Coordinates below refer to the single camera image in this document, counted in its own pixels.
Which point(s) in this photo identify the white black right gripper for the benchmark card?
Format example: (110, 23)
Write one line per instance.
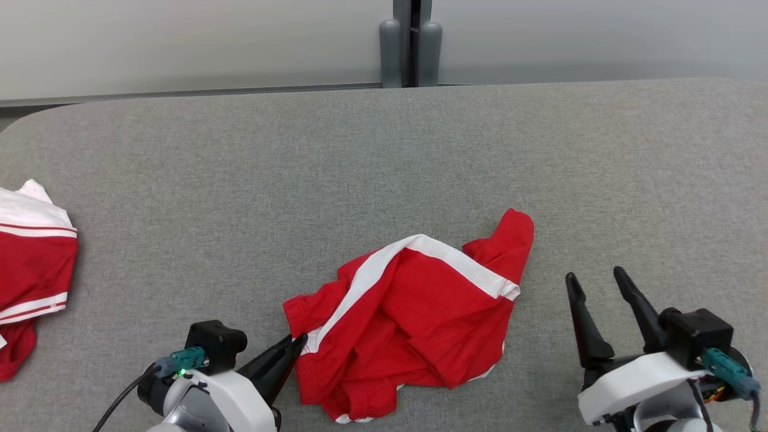
(636, 378)

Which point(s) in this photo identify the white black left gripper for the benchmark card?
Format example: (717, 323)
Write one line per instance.
(240, 402)

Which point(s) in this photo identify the red shorts with white stripe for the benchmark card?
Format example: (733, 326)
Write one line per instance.
(408, 312)

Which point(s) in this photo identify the red white jersey shirt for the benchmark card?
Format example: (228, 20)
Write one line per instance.
(36, 264)

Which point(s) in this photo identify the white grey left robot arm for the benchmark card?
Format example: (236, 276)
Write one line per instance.
(192, 417)

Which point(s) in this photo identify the grey cylindrical partition foot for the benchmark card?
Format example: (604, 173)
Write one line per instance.
(429, 54)
(390, 54)

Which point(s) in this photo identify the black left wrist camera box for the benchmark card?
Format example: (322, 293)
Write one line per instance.
(216, 345)

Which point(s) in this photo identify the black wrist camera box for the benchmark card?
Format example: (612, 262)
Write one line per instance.
(216, 345)
(699, 336)

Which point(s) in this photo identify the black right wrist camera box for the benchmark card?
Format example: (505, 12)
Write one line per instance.
(699, 336)

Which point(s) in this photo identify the teal left camera connector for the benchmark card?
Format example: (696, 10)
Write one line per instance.
(186, 359)

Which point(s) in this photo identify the teal camera connector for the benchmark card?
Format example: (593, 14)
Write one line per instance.
(726, 366)
(186, 359)

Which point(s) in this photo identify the teal right camera connector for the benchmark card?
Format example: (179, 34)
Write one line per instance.
(726, 366)

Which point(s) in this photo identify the grey partition base rail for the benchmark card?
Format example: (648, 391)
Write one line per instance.
(180, 93)

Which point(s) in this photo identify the grey metal partition post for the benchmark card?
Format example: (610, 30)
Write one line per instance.
(400, 9)

